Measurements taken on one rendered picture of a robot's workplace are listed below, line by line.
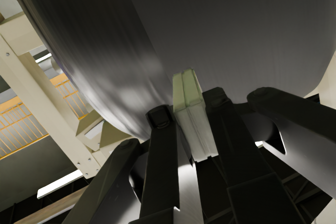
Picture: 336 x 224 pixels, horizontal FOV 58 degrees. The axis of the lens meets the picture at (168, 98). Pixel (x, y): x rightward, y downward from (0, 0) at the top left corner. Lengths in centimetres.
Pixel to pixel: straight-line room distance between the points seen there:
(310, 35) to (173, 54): 13
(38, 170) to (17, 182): 90
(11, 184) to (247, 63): 1297
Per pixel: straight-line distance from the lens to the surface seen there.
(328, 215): 160
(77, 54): 28
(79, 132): 112
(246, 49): 29
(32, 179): 1295
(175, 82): 19
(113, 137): 97
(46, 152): 1211
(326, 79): 73
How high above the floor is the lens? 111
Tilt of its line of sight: 31 degrees up
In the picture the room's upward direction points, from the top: 154 degrees clockwise
